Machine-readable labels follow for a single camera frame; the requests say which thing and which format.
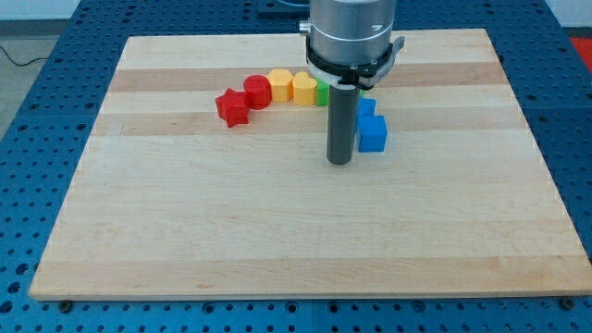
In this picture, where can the yellow hexagon block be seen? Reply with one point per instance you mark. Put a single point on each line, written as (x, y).
(280, 80)

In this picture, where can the red cylinder block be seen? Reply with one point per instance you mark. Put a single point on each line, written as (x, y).
(258, 91)

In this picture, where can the blue cube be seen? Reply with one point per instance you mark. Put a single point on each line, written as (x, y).
(372, 134)

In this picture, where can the green block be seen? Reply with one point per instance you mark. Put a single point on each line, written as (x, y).
(322, 93)

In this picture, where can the light wooden board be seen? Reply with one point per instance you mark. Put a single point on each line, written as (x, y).
(169, 203)

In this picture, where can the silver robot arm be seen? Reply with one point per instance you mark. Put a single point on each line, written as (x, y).
(348, 45)

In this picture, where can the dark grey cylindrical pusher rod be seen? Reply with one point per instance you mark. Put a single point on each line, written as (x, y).
(341, 121)

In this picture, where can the blue block behind cube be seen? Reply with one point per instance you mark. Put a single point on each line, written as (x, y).
(366, 107)

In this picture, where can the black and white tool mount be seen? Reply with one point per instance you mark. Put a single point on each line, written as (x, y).
(363, 77)

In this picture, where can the red star block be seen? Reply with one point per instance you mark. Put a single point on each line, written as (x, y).
(232, 107)

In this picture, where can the yellow heart block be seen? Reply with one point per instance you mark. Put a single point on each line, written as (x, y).
(304, 89)

